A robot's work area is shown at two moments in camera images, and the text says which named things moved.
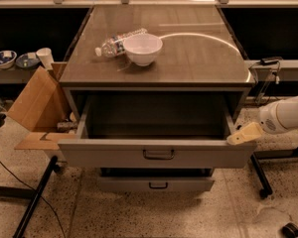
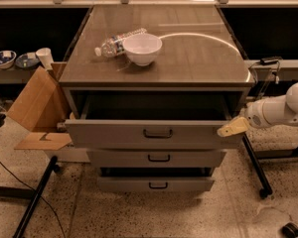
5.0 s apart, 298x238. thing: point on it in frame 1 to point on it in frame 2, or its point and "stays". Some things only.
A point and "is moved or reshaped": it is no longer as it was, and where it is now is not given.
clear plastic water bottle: (115, 45) stays
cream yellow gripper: (269, 119) to (255, 115)
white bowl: (142, 48) stays
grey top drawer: (156, 132) is moved or reshaped
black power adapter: (270, 60) stays
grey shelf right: (276, 69) stays
